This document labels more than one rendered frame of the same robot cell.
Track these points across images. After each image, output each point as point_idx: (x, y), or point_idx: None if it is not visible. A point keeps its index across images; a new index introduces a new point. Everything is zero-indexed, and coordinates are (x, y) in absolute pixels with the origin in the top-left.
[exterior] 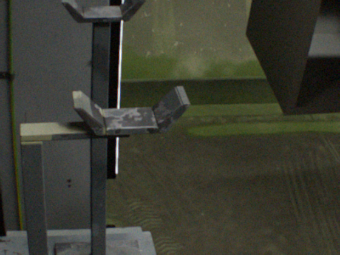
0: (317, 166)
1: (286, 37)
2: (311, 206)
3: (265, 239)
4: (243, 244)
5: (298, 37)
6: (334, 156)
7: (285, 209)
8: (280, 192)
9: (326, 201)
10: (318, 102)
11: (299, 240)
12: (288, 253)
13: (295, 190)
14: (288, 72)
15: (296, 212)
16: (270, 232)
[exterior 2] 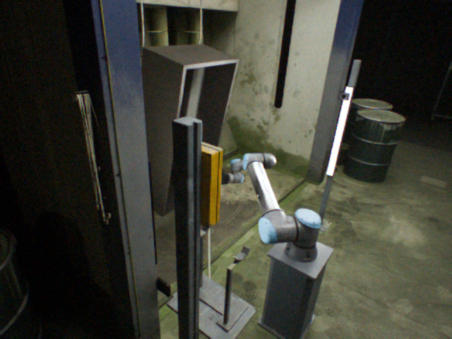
0: (162, 223)
1: (157, 194)
2: (169, 237)
3: (164, 255)
4: (159, 260)
5: (163, 193)
6: (164, 217)
7: (162, 242)
8: (157, 237)
9: (173, 233)
10: (169, 207)
11: (174, 250)
12: (174, 256)
13: (161, 234)
14: (161, 204)
15: (167, 241)
16: (164, 252)
